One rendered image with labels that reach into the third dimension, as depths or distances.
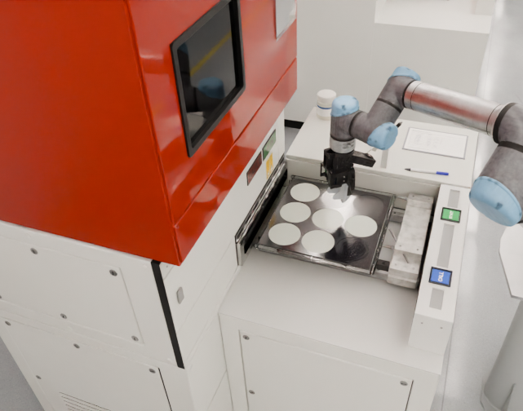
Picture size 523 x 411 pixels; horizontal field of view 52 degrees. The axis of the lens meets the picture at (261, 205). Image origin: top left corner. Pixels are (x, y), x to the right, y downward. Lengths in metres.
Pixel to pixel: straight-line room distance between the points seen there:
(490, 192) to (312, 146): 0.88
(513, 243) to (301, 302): 0.72
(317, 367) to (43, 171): 0.92
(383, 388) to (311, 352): 0.22
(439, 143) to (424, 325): 0.77
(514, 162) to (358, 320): 0.63
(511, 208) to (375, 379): 0.64
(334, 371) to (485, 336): 1.19
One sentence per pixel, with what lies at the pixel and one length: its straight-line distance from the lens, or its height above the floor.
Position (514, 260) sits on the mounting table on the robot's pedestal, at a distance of 1.84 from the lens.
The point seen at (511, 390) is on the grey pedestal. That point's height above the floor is 0.17.
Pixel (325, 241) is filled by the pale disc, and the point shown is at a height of 0.90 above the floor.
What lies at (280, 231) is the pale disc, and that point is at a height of 0.90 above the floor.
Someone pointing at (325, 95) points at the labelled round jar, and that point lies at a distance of 2.05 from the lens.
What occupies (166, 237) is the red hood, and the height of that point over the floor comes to 1.31.
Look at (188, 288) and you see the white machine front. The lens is 1.35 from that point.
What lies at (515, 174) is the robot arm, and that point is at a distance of 1.22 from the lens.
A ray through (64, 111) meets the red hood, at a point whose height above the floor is 1.57.
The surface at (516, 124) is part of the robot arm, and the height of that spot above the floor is 1.43.
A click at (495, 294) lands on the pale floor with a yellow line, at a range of 2.86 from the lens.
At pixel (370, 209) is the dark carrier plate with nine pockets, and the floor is 0.90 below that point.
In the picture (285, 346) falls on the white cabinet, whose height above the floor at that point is 0.75.
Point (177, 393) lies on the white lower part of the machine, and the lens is 1.63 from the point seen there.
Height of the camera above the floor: 2.06
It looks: 40 degrees down
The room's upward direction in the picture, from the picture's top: 3 degrees counter-clockwise
